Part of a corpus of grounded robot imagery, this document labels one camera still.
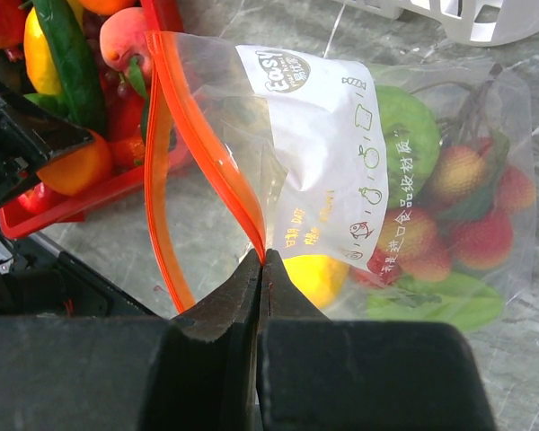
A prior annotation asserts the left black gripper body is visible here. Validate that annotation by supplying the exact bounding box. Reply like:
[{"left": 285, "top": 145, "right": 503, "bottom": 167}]
[{"left": 0, "top": 81, "right": 94, "bottom": 208}]

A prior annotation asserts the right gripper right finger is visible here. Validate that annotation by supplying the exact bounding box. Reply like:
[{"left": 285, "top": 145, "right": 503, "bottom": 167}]
[{"left": 258, "top": 250, "right": 328, "bottom": 332}]

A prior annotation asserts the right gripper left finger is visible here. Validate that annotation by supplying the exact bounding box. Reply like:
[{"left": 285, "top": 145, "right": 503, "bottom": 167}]
[{"left": 172, "top": 251, "right": 261, "bottom": 342}]

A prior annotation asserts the lychee bunch with leaves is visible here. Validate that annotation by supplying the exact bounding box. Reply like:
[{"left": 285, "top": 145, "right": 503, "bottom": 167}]
[{"left": 351, "top": 77, "right": 536, "bottom": 331}]

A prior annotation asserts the clear orange zip top bag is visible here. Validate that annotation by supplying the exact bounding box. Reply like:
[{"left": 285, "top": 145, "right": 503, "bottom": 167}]
[{"left": 145, "top": 31, "right": 530, "bottom": 320}]

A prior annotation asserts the green custard apple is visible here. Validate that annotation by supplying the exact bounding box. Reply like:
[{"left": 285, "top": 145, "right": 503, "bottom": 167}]
[{"left": 376, "top": 85, "right": 441, "bottom": 208}]

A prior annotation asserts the red apple bottom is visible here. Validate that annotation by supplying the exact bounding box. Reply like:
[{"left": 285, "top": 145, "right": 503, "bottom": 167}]
[{"left": 17, "top": 182, "right": 67, "bottom": 215}]

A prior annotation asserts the yellow banana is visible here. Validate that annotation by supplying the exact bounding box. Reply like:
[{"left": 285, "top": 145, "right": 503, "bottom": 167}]
[{"left": 23, "top": 1, "right": 84, "bottom": 95}]

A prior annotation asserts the orange fruit lower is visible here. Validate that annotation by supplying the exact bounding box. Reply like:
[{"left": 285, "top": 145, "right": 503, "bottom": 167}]
[{"left": 37, "top": 131, "right": 113, "bottom": 197}]

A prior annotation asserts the orange fruit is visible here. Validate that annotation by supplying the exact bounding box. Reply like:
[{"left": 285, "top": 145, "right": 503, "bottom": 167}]
[
  {"left": 37, "top": 131, "right": 113, "bottom": 197},
  {"left": 79, "top": 0, "right": 137, "bottom": 16}
]

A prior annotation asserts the green cucumber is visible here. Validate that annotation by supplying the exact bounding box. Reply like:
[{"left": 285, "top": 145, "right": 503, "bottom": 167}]
[{"left": 32, "top": 0, "right": 108, "bottom": 135}]

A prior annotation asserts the red plastic tray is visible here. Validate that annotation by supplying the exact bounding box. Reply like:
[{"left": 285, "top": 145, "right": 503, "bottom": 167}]
[{"left": 0, "top": 1, "right": 184, "bottom": 239}]

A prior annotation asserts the small red pepper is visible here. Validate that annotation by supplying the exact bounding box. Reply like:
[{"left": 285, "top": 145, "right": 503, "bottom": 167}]
[{"left": 109, "top": 135, "right": 146, "bottom": 171}]

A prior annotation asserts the dark purple grape bunch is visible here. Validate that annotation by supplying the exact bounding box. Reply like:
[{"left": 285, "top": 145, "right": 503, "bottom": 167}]
[{"left": 83, "top": 11, "right": 128, "bottom": 96}]

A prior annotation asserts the red pomegranate lower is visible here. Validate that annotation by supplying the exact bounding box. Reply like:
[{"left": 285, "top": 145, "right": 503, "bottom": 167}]
[{"left": 0, "top": 0, "right": 26, "bottom": 49}]

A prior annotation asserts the peach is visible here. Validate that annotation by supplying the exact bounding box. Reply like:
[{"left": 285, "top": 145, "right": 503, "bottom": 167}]
[{"left": 99, "top": 6, "right": 153, "bottom": 84}]

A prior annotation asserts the orange fruit upper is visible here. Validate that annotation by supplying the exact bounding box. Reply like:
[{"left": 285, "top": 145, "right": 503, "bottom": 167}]
[{"left": 79, "top": 0, "right": 137, "bottom": 16}]

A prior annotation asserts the white plastic dish basket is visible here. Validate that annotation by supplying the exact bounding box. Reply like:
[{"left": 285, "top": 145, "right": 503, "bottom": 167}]
[{"left": 346, "top": 0, "right": 539, "bottom": 47}]

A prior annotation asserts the black base frame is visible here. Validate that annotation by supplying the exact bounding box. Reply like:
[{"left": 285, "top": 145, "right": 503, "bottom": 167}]
[{"left": 0, "top": 229, "right": 155, "bottom": 318}]

